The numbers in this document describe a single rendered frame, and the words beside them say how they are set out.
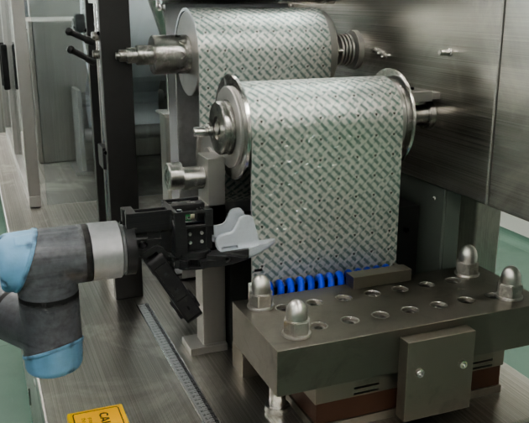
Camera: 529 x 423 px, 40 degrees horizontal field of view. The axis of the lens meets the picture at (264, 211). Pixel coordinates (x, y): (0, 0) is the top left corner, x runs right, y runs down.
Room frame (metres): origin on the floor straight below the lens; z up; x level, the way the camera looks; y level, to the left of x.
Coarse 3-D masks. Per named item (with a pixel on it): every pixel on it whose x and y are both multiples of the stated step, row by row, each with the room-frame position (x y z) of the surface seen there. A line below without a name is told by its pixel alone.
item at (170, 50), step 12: (156, 36) 1.24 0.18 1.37; (168, 36) 1.24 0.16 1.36; (180, 36) 1.25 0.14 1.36; (156, 48) 1.22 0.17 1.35; (168, 48) 1.22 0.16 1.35; (180, 48) 1.23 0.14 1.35; (156, 60) 1.22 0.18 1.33; (168, 60) 1.22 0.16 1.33; (180, 60) 1.23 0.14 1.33; (156, 72) 1.23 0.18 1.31; (168, 72) 1.24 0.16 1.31; (180, 72) 1.25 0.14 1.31
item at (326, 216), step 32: (352, 160) 1.03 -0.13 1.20; (384, 160) 1.05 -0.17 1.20; (256, 192) 0.98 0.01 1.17; (288, 192) 0.99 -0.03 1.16; (320, 192) 1.01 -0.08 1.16; (352, 192) 1.03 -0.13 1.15; (384, 192) 1.05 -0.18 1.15; (256, 224) 0.98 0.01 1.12; (288, 224) 0.99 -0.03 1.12; (320, 224) 1.01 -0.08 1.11; (352, 224) 1.03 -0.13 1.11; (384, 224) 1.05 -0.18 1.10; (256, 256) 0.98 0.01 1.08; (288, 256) 0.99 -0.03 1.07; (320, 256) 1.01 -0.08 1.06; (352, 256) 1.03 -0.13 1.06; (384, 256) 1.05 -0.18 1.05
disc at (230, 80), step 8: (224, 80) 1.05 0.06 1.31; (232, 80) 1.02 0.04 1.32; (240, 88) 0.99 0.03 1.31; (216, 96) 1.09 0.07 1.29; (240, 96) 0.99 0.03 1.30; (240, 104) 0.99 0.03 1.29; (248, 104) 0.97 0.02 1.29; (248, 112) 0.97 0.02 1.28; (248, 120) 0.97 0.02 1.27; (248, 128) 0.96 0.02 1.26; (248, 136) 0.96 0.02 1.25; (248, 144) 0.96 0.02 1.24; (248, 152) 0.97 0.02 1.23; (240, 160) 0.99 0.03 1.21; (248, 160) 0.97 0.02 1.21; (232, 168) 1.02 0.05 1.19; (240, 168) 0.99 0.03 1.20; (232, 176) 1.02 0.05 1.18; (240, 176) 0.99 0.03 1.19
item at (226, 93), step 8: (224, 88) 1.04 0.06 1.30; (232, 88) 1.02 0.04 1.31; (224, 96) 1.04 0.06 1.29; (232, 96) 1.01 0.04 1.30; (400, 96) 1.08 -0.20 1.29; (232, 104) 1.01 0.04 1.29; (240, 112) 0.98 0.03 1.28; (240, 120) 0.98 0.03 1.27; (240, 128) 0.98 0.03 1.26; (240, 136) 0.98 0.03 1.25; (240, 144) 0.98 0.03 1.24; (240, 152) 0.98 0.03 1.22; (232, 160) 1.01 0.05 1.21
